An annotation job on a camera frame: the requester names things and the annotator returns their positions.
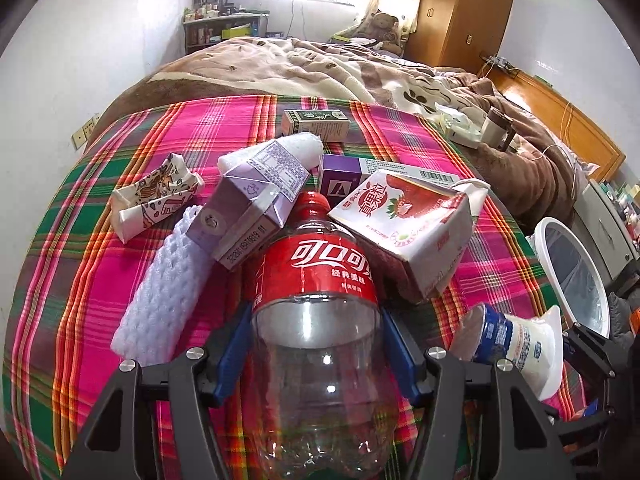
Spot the cluttered nightstand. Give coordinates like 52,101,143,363
575,177,640,281

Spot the cluttered wall shelf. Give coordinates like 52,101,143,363
182,7,271,56

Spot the red white strawberry drink carton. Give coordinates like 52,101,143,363
326,169,493,305

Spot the wall socket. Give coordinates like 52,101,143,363
71,112,101,150

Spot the pink green plaid blanket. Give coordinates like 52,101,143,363
2,92,591,480

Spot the purple white medicine box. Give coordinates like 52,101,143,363
317,154,461,200

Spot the blue white yogurt cup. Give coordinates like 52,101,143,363
452,302,566,402

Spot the white foam net sleeve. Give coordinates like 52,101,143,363
110,205,221,367

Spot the wooden wardrobe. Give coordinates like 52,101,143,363
404,0,519,72

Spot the brown teddy bear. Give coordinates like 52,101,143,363
357,11,403,56

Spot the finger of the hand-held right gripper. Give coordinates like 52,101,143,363
562,326,621,380
547,402,613,456

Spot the white trash bin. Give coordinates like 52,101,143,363
532,216,612,339

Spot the wooden headboard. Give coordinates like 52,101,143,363
487,67,627,183

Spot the white tissue pack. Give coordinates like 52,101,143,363
435,102,483,148

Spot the green white small box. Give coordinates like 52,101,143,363
280,108,351,142

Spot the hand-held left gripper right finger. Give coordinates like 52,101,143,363
379,307,576,480

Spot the rolled white towel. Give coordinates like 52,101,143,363
217,131,326,178

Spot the brown white mug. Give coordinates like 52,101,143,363
480,106,517,153

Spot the clear red label plastic bottle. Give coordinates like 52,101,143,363
241,191,401,480

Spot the brown beige printed blanket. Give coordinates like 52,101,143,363
82,37,581,231

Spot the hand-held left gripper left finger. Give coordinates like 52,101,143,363
60,300,256,480

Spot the purple milk carton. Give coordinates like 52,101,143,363
182,140,313,273

